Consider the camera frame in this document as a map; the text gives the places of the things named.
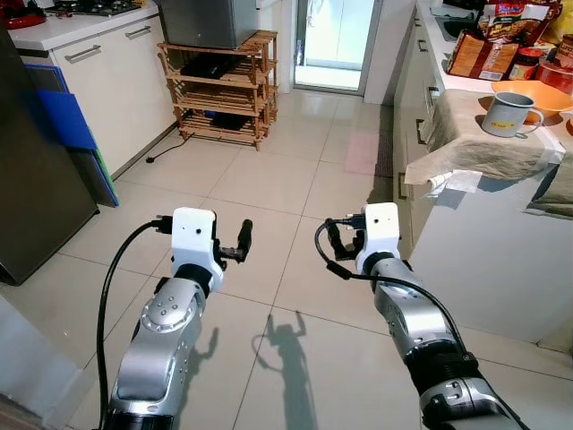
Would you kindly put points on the orange plate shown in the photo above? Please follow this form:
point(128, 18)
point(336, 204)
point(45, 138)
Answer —
point(569, 125)

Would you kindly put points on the flat black device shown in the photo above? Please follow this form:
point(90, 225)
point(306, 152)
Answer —
point(210, 65)

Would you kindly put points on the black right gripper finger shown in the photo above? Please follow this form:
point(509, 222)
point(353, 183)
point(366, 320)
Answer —
point(336, 240)

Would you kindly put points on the red kitchen appliance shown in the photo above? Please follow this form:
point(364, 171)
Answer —
point(20, 13)

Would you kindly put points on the yellow bag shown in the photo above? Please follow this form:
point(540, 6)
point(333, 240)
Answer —
point(560, 18)

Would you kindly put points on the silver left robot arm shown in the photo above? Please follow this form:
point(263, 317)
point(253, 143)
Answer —
point(166, 336)

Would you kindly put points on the blue cutting board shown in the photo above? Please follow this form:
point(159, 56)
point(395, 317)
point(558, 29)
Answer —
point(67, 116)

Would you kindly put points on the wooden slatted shelf rack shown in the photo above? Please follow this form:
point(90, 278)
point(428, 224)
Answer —
point(224, 98)

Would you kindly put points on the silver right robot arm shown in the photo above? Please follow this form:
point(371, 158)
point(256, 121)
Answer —
point(412, 331)

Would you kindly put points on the brown snack packet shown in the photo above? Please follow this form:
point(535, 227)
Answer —
point(479, 58)

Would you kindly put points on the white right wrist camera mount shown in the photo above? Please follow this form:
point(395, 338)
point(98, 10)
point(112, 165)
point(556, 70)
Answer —
point(380, 228)

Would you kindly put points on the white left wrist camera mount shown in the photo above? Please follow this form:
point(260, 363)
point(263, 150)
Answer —
point(192, 237)

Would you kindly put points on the jar with red lid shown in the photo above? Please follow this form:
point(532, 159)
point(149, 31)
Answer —
point(525, 64)

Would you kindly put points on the dark grey fridge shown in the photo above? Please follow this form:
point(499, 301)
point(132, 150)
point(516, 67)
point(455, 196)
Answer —
point(36, 170)

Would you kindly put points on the orange bowl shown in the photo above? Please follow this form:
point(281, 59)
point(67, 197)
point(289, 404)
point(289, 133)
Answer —
point(546, 94)

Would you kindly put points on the black gas stove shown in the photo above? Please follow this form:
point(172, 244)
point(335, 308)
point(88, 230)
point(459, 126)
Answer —
point(94, 7)

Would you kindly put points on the glass door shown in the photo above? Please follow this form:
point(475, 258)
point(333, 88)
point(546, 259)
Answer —
point(329, 40)

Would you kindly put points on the grey metal mug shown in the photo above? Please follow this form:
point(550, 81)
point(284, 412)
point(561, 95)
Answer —
point(506, 115)

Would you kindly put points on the grey metal appliance box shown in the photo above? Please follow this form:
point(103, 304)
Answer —
point(201, 22)

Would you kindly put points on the red bowl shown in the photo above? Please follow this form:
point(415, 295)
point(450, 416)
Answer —
point(557, 77)

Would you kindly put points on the beige cloth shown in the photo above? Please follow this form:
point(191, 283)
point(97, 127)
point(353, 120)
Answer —
point(483, 152)

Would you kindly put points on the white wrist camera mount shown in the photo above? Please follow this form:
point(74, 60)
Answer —
point(192, 237)
point(380, 228)

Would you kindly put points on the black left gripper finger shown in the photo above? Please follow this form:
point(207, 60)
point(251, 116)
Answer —
point(243, 237)

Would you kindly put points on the white counter cabinet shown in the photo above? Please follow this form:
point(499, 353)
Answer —
point(483, 260)

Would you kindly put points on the red and brown snack bag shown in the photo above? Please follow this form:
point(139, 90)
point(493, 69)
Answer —
point(517, 20)

